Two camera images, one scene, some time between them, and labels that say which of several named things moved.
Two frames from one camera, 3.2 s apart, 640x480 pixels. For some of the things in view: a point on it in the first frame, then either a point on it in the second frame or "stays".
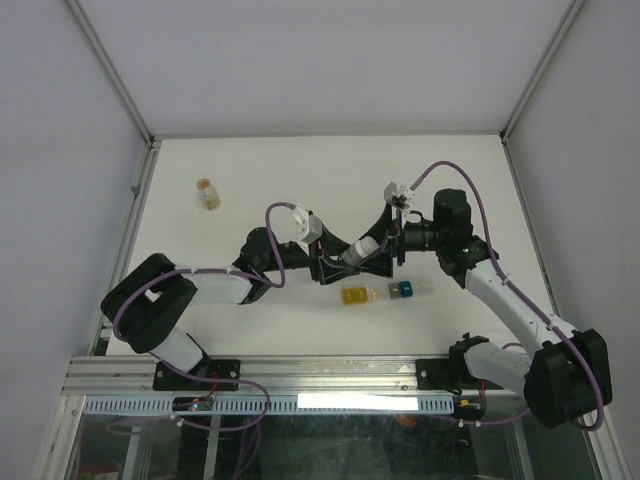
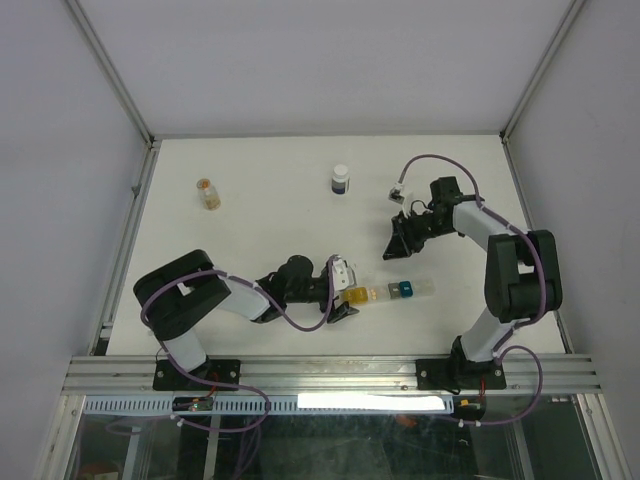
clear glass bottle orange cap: [209, 194] stays
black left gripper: [325, 270] to [339, 311]
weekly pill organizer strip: [378, 293] stays
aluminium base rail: [281, 375] stays
